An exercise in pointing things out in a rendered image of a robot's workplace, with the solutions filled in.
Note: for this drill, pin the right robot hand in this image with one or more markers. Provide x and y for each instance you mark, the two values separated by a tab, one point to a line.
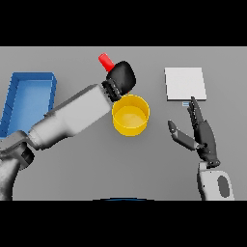
203	133

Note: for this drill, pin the red beaker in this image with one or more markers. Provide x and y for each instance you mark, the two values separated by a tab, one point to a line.
105	61

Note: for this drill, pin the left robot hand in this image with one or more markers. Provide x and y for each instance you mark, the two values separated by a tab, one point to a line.
122	77

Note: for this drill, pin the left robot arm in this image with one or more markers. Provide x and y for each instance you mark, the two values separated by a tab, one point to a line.
75	112

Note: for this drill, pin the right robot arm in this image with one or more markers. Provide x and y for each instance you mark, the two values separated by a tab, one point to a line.
214	185

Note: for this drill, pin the blue tray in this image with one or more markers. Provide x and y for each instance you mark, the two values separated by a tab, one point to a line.
27	101

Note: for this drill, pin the yellow bowl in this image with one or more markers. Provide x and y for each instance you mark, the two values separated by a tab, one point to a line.
130	116

